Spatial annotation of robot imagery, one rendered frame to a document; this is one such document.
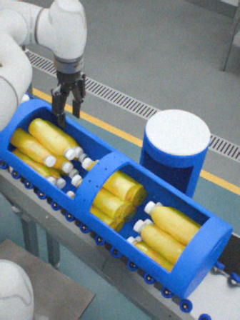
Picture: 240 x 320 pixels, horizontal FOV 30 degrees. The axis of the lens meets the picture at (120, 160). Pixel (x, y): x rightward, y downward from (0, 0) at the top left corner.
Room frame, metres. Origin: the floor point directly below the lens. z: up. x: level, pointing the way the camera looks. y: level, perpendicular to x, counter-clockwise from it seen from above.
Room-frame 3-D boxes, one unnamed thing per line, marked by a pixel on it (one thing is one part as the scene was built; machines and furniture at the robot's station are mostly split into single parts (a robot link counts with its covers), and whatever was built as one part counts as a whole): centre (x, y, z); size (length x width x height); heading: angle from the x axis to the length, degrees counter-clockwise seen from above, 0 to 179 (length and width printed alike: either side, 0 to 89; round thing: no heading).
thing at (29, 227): (1.18, 0.39, 0.31); 0.06 x 0.06 x 0.63; 55
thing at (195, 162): (1.42, -0.23, 0.59); 0.28 x 0.28 x 0.88
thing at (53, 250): (1.29, 0.31, 0.31); 0.06 x 0.06 x 0.63; 55
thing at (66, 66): (1.12, 0.19, 1.56); 0.09 x 0.09 x 0.06
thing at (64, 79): (1.12, 0.19, 1.49); 0.08 x 0.07 x 0.09; 145
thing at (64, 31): (1.12, 0.20, 1.67); 0.13 x 0.11 x 0.16; 81
